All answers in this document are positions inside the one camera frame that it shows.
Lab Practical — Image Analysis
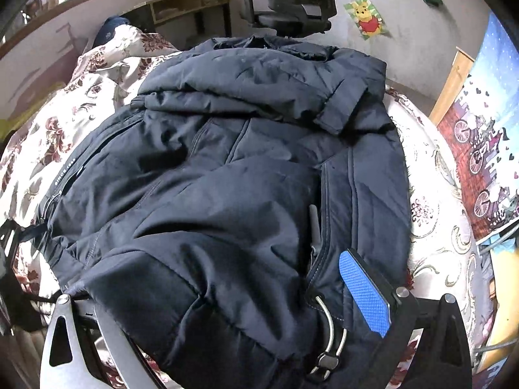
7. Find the light wooden frame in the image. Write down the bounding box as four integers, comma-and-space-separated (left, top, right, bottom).
429, 48, 475, 124

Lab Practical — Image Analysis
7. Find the blue starry printed curtain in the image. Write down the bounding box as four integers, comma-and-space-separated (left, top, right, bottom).
436, 10, 519, 244

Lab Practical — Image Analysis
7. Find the wooden desk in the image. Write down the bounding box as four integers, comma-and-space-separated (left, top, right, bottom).
146, 0, 234, 47

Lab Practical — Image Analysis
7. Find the dark blue pillow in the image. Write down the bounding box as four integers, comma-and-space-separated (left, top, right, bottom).
95, 15, 132, 47

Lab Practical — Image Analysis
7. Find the yellow-green cloth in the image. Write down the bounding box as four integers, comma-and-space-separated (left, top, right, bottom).
0, 115, 25, 134

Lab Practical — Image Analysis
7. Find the dark navy padded jacket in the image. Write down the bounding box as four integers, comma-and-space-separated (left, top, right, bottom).
34, 34, 412, 389

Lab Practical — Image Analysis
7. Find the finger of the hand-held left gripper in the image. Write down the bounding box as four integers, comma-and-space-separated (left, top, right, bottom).
0, 219, 23, 278

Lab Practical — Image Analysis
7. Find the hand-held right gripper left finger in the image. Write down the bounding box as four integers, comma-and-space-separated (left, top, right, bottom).
41, 294, 163, 389

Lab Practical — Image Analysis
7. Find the floral satin bedspread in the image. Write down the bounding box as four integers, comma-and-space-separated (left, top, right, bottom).
0, 22, 493, 389

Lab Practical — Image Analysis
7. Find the yellow cloth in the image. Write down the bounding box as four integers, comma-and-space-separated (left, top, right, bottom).
487, 243, 519, 333

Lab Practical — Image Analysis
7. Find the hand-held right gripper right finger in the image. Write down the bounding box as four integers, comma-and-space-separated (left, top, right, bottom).
338, 248, 473, 389

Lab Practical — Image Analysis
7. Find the yellow bear wall poster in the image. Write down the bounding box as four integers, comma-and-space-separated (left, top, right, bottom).
344, 0, 388, 41

